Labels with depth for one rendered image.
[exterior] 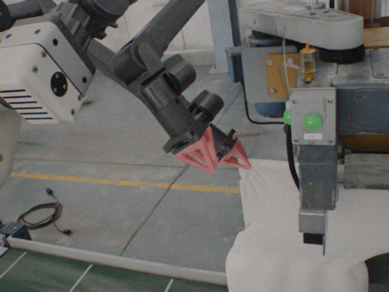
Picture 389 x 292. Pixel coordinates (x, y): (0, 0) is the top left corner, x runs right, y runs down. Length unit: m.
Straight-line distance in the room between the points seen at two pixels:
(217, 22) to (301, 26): 4.88
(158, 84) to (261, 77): 0.49
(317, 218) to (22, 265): 1.59
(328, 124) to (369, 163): 0.29
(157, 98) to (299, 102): 0.25
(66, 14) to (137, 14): 6.11
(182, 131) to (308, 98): 0.23
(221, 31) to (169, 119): 5.08
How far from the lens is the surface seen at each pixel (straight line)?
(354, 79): 0.72
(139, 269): 1.80
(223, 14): 5.70
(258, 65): 1.13
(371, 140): 1.08
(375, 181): 0.98
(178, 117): 0.70
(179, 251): 2.42
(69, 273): 1.93
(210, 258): 2.34
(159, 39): 0.73
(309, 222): 0.84
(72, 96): 0.59
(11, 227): 2.41
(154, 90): 0.69
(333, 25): 0.80
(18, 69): 0.54
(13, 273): 2.09
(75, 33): 0.62
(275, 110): 1.19
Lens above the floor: 1.56
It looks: 26 degrees down
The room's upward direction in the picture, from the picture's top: 10 degrees counter-clockwise
